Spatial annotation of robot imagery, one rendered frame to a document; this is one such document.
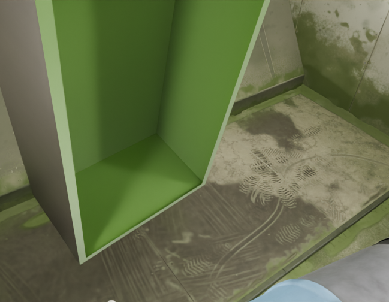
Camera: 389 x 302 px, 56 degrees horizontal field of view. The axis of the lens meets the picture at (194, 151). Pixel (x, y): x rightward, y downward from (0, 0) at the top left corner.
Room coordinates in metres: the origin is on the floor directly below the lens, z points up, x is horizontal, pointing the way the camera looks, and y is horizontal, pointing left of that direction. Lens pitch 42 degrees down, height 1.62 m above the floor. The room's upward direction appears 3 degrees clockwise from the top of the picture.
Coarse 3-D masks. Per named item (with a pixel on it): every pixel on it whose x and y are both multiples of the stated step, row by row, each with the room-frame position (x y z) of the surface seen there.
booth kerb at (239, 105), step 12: (276, 84) 2.45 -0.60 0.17; (288, 84) 2.53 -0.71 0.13; (300, 84) 2.63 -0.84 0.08; (252, 96) 2.29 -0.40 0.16; (264, 96) 2.37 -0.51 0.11; (240, 108) 2.22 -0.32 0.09; (12, 192) 1.24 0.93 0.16; (24, 192) 1.27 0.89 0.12; (0, 204) 1.20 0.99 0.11; (12, 204) 1.23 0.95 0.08
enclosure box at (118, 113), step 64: (0, 0) 0.65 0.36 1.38; (64, 0) 0.96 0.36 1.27; (128, 0) 1.10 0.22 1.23; (192, 0) 1.18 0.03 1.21; (256, 0) 1.00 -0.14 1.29; (0, 64) 0.77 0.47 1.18; (64, 64) 0.97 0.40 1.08; (128, 64) 1.14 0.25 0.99; (192, 64) 1.17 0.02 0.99; (64, 128) 0.58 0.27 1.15; (128, 128) 1.21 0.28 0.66; (192, 128) 1.16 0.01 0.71; (64, 192) 0.63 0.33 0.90; (128, 192) 1.00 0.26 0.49
